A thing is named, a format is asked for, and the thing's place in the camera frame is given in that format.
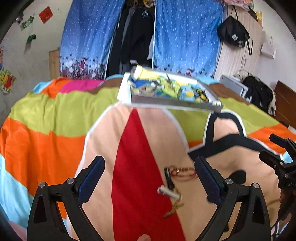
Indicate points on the grey claw hair clip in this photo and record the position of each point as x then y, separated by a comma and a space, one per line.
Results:
147, 89

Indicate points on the winnie the pooh poster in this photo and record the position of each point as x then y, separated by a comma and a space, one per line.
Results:
7, 80

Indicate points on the blue dotted wardrobe curtain left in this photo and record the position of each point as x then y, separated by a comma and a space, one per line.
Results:
87, 37

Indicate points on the small wooden side cabinet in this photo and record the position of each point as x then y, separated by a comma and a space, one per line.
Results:
54, 63

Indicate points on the black hair clip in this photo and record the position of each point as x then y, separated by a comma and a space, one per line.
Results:
169, 181

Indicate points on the person's right hand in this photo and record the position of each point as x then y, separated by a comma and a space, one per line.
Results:
287, 205

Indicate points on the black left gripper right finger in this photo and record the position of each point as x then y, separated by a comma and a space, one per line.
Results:
252, 222

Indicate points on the beige wooden wardrobe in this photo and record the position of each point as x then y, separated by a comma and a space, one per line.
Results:
234, 61

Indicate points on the pink clothes on wardrobe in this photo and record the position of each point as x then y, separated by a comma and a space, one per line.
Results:
240, 3

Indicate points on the black tote bag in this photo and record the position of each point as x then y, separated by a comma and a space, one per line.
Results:
233, 32

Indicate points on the red diamond paper decoration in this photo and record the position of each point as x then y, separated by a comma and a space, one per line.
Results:
45, 14

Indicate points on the blue dotted wardrobe curtain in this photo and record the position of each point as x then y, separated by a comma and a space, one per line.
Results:
87, 37
185, 37

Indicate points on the green hanging wall ornament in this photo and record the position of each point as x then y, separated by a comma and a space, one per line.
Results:
31, 38

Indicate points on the dark hanging clothes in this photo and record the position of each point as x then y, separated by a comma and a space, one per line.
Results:
133, 39

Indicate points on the brown wooden headboard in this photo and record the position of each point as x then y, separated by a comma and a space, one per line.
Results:
285, 104

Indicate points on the pink fluffy blanket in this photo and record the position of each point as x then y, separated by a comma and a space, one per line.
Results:
20, 231

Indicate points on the white paper gift bag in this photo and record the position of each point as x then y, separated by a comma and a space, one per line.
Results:
268, 49

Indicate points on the grey shallow tray box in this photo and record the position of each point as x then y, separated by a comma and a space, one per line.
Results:
215, 106

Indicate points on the colourful cartoon bed sheet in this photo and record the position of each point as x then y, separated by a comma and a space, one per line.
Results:
58, 128

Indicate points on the black clothes pile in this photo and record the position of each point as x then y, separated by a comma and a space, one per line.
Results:
261, 95

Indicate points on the person's left hand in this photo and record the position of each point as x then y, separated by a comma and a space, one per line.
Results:
144, 237

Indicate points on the white small cabinet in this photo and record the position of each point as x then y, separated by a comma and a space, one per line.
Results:
236, 85

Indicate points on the cartoon frog towel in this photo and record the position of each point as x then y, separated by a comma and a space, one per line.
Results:
168, 85

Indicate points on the blue dotted wardrobe curtain right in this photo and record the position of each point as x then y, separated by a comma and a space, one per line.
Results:
185, 37

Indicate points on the green wall sticker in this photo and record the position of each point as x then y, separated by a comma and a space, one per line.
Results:
27, 23

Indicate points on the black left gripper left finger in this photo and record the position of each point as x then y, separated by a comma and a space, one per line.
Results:
45, 220

